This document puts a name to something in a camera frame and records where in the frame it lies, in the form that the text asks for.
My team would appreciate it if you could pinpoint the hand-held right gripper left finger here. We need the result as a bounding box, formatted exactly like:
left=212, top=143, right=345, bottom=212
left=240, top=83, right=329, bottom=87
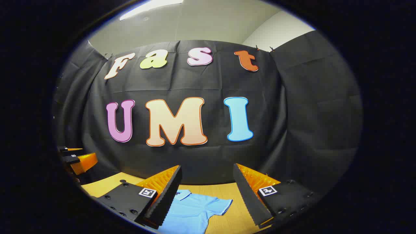
left=92, top=165, right=182, bottom=230

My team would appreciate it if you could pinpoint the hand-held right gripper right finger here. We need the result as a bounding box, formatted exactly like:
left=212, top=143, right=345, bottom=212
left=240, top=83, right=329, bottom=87
left=233, top=163, right=322, bottom=228

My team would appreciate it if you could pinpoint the light blue polo T-shirt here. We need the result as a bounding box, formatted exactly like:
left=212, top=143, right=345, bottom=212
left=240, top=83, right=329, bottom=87
left=159, top=189, right=233, bottom=234

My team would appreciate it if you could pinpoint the black backdrop cloth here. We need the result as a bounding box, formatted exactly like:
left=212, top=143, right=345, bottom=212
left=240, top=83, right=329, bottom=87
left=54, top=30, right=363, bottom=192

